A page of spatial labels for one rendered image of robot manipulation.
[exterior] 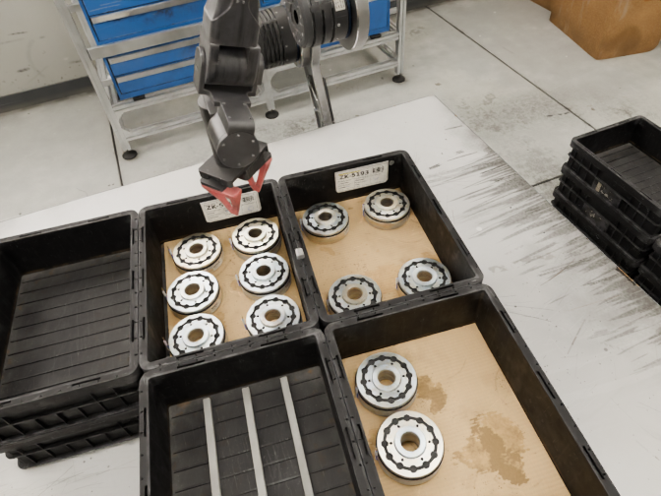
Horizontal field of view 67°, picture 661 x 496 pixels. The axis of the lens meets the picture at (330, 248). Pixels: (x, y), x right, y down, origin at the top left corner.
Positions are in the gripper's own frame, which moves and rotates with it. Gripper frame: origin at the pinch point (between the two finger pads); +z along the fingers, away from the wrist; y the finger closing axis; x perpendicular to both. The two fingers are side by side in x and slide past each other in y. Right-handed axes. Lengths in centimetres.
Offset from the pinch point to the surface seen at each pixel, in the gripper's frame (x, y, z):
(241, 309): 0.5, -8.2, 23.3
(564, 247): -51, 49, 37
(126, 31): 156, 102, 46
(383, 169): -9.2, 35.0, 17.4
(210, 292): 6.8, -9.2, 20.5
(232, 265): 9.1, 0.1, 23.5
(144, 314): 9.3, -21.5, 13.1
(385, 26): 73, 207, 76
